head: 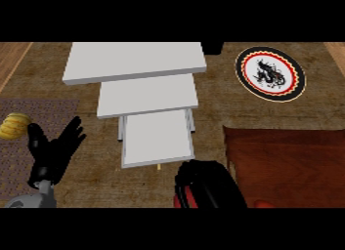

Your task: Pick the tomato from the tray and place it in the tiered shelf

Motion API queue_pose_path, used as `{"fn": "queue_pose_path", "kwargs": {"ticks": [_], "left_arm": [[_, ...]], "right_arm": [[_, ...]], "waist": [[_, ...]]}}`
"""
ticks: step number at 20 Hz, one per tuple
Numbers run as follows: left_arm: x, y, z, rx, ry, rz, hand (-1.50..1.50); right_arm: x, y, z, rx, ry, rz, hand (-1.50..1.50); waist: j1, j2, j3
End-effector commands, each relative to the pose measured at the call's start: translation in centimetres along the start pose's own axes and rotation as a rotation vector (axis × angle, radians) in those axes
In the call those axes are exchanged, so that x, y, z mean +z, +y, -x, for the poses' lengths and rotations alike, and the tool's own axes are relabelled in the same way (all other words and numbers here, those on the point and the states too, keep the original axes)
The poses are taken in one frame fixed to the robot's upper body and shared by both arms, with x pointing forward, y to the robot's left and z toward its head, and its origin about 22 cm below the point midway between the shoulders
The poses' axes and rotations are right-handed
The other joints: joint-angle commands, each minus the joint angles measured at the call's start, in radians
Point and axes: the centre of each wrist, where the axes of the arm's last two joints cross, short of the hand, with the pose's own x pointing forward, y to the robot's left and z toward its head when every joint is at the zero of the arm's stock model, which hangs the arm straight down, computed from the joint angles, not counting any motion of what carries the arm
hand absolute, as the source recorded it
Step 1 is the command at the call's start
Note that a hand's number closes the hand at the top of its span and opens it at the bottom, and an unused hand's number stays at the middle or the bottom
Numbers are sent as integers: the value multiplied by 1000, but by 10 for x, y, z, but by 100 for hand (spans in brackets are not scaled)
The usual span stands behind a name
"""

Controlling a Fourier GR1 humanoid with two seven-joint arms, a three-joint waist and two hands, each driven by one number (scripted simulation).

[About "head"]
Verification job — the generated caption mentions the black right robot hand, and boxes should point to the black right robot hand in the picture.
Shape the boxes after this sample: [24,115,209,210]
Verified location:
[173,159,249,209]

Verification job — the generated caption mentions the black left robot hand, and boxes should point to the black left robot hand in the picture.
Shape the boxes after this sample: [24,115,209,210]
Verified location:
[27,115,87,190]

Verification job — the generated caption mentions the red tomato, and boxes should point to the red tomato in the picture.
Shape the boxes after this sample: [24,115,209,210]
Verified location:
[253,199,275,209]

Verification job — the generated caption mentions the brown wooden tray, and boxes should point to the brown wooden tray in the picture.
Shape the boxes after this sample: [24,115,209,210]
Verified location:
[221,125,345,209]

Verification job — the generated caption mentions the white tiered shelf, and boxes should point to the white tiered shelf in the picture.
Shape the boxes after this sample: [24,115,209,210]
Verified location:
[61,41,207,170]

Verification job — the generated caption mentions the red rounded object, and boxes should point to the red rounded object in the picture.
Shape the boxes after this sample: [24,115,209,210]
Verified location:
[173,187,200,209]

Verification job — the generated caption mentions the yellow squash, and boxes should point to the yellow squash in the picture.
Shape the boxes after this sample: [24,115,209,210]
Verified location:
[0,112,34,141]

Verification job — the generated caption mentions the dragon print round plate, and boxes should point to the dragon print round plate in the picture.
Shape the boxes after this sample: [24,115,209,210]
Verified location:
[234,45,308,104]

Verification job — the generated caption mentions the black appliance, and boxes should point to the black appliance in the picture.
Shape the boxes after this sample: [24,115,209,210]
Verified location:
[200,41,225,56]

